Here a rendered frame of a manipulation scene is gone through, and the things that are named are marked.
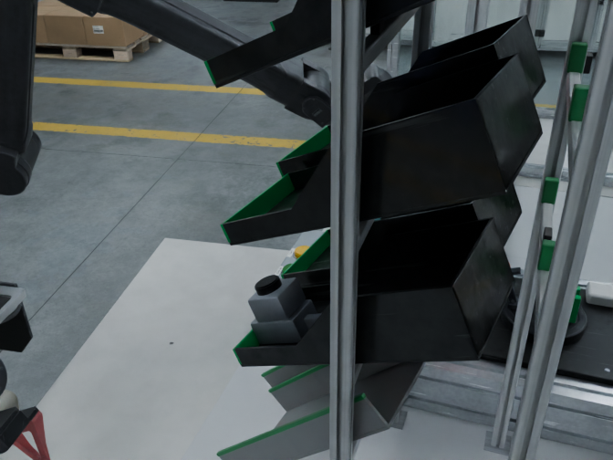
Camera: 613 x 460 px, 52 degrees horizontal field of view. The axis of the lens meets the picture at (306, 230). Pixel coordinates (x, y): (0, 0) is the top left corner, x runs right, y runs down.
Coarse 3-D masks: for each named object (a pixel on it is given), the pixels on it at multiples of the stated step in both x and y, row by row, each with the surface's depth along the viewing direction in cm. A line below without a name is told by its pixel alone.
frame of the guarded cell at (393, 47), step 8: (400, 32) 178; (392, 40) 178; (392, 48) 179; (392, 56) 180; (392, 64) 181; (392, 72) 182; (544, 112) 222; (552, 112) 221; (528, 168) 182; (536, 168) 182; (528, 176) 184; (536, 176) 183; (608, 176) 176; (608, 184) 177
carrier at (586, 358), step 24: (600, 288) 115; (504, 312) 110; (576, 312) 106; (600, 312) 112; (504, 336) 107; (528, 336) 106; (576, 336) 105; (600, 336) 107; (504, 360) 103; (528, 360) 102; (576, 360) 102; (600, 360) 102
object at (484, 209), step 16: (512, 192) 74; (432, 208) 81; (448, 208) 66; (464, 208) 65; (480, 208) 66; (496, 208) 69; (512, 208) 73; (384, 224) 71; (400, 224) 70; (416, 224) 69; (432, 224) 68; (448, 224) 67; (496, 224) 69; (512, 224) 72; (320, 240) 90; (368, 240) 73; (304, 256) 86; (320, 256) 89; (368, 256) 74; (288, 272) 83; (304, 272) 80; (320, 272) 79
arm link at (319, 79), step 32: (64, 0) 82; (96, 0) 82; (128, 0) 85; (160, 0) 86; (160, 32) 89; (192, 32) 89; (224, 32) 91; (288, 64) 95; (288, 96) 96; (320, 96) 97
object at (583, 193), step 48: (336, 0) 42; (336, 48) 44; (336, 96) 45; (336, 144) 47; (336, 192) 49; (576, 192) 43; (336, 240) 51; (576, 240) 45; (336, 288) 54; (528, 288) 86; (576, 288) 47; (336, 336) 57; (336, 384) 60; (528, 384) 52; (336, 432) 63; (528, 432) 55
